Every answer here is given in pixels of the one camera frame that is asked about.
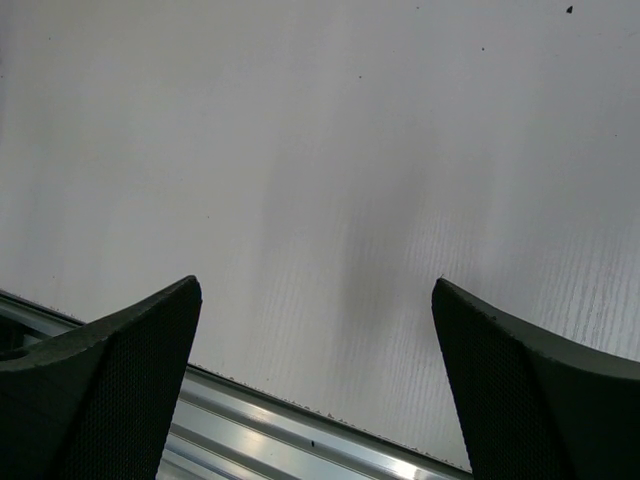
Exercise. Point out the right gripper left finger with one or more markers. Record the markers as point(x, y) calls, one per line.
point(97, 402)

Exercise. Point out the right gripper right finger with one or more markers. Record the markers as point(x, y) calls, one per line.
point(533, 404)

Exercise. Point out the aluminium mounting rail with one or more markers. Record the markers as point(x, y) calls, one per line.
point(222, 429)

